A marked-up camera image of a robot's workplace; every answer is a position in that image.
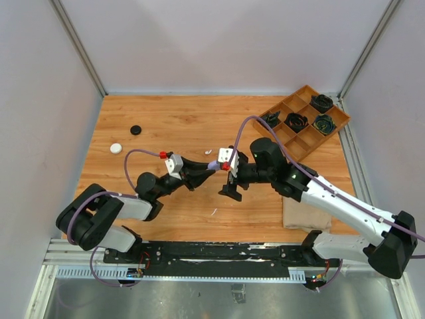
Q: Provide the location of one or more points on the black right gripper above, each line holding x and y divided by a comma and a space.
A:
230, 189

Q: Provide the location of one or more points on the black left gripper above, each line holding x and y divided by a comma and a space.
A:
197, 174

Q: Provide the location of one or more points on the purple earbud charging case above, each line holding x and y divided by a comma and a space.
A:
214, 165

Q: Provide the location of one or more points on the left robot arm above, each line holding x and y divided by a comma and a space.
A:
88, 221

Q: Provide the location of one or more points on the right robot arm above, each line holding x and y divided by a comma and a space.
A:
384, 240

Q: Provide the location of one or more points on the white round charging case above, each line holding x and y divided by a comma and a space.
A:
116, 148

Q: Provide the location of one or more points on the beige folded cloth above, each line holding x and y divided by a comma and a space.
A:
304, 217

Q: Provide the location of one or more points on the dark green rolled tie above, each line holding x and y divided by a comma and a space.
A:
272, 119

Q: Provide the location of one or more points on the black orange rolled tie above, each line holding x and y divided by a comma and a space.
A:
296, 122

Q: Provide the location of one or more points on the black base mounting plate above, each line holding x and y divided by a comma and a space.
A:
217, 260

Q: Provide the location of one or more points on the wooden compartment tray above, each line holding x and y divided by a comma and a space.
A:
300, 145

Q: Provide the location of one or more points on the blue yellow rolled tie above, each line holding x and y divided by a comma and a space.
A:
324, 124

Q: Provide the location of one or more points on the black dotted rolled tie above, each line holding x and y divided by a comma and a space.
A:
321, 103

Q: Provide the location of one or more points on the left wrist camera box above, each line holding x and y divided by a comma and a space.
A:
174, 165

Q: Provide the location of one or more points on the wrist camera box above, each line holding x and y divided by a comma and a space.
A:
174, 165
225, 155

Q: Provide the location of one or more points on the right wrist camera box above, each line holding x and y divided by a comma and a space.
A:
225, 155

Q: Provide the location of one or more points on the aluminium frame rail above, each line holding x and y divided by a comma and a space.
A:
74, 38

